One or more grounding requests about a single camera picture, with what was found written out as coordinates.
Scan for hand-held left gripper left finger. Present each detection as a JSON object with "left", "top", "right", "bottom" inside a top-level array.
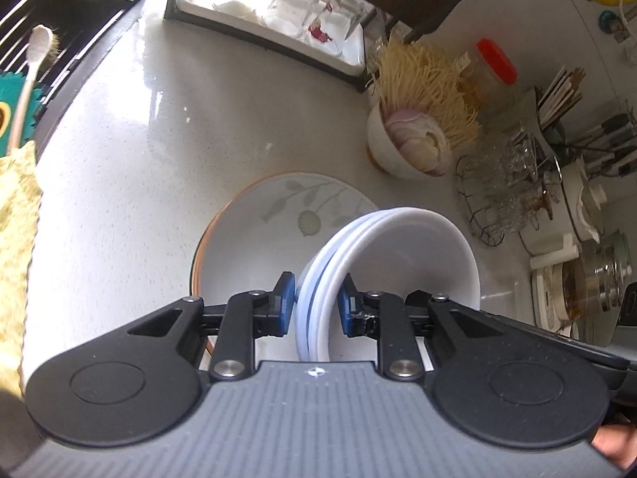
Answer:
[{"left": 127, "top": 271, "right": 298, "bottom": 382}]

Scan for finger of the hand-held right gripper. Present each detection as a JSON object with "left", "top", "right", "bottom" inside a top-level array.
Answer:
[{"left": 478, "top": 309, "right": 630, "bottom": 372}]

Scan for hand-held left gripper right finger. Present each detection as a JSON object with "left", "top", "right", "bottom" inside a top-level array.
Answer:
[{"left": 338, "top": 273, "right": 501, "bottom": 384}]

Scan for pale blue plastic bowl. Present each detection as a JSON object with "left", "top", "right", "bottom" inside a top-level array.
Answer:
[
  {"left": 296, "top": 219, "right": 359, "bottom": 363},
  {"left": 303, "top": 212, "right": 379, "bottom": 363}
]

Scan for white leaf-print plate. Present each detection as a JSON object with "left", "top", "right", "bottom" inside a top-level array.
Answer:
[{"left": 191, "top": 172, "right": 384, "bottom": 359}]

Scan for white ceramic bowl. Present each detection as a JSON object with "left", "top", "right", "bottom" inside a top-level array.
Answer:
[{"left": 326, "top": 206, "right": 482, "bottom": 363}]

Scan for person's right hand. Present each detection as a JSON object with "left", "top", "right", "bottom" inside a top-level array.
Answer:
[{"left": 591, "top": 422, "right": 637, "bottom": 471}]

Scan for glass electric kettle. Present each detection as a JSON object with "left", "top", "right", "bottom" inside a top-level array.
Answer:
[{"left": 532, "top": 231, "right": 637, "bottom": 334}]

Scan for white electric pot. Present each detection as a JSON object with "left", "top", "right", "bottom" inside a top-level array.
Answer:
[{"left": 520, "top": 157, "right": 610, "bottom": 270}]

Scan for stack of glass cups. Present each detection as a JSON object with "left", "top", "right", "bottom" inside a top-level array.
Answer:
[{"left": 463, "top": 129, "right": 558, "bottom": 240}]

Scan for white bowl holding garlic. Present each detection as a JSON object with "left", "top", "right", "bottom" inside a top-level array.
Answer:
[{"left": 367, "top": 102, "right": 451, "bottom": 180}]

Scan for purple-skinned garlic bulb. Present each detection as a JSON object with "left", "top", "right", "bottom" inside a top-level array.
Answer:
[{"left": 385, "top": 110, "right": 449, "bottom": 175}]

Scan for chopstick holder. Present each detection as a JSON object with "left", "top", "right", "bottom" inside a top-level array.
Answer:
[{"left": 532, "top": 87, "right": 568, "bottom": 160}]

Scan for black cooking utensils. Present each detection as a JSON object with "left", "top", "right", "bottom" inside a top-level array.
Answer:
[{"left": 547, "top": 114, "right": 637, "bottom": 163}]

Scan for bundle of dried noodles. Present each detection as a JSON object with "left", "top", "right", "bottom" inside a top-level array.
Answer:
[{"left": 368, "top": 40, "right": 483, "bottom": 150}]

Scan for bundle of chopsticks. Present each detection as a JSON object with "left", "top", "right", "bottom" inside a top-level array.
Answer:
[{"left": 535, "top": 66, "right": 588, "bottom": 125}]

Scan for yellow cloth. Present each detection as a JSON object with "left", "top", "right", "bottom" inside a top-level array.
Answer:
[{"left": 0, "top": 139, "right": 43, "bottom": 394}]

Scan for clear jar with red lid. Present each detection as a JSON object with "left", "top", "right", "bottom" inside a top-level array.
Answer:
[{"left": 460, "top": 38, "right": 518, "bottom": 105}]

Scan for green scrubber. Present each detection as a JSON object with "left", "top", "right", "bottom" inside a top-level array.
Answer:
[{"left": 0, "top": 72, "right": 43, "bottom": 153}]

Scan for white spoon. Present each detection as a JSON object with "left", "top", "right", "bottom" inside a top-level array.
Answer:
[{"left": 5, "top": 25, "right": 55, "bottom": 153}]

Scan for roll-up sink drying rack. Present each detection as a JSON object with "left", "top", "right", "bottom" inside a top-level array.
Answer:
[{"left": 0, "top": 0, "right": 100, "bottom": 90}]

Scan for wire cup rack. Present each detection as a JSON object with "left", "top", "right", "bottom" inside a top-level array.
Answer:
[{"left": 455, "top": 154, "right": 563, "bottom": 249}]

